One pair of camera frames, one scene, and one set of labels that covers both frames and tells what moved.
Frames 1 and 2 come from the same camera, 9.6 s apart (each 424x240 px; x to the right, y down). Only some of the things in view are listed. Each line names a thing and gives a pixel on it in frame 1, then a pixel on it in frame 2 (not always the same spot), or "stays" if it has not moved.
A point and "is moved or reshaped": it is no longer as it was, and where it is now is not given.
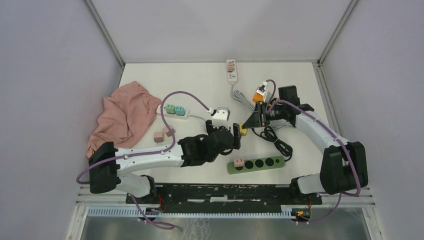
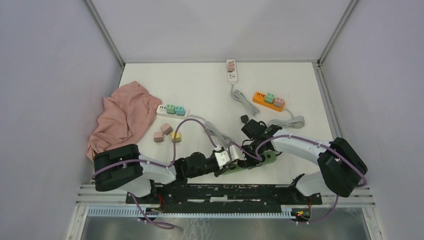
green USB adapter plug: x=170 y=109 stays
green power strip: x=255 y=164 is moved or reshaped
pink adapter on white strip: x=230 y=67 stays
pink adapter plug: x=159 y=137 stays
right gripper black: x=253 y=121 → x=249 y=159
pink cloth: x=124 y=115 stays
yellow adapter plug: x=243 y=131 is moved or reshaped
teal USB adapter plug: x=180 y=110 stays
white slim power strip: x=232 y=73 stays
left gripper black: x=237 y=144 → x=217 y=172
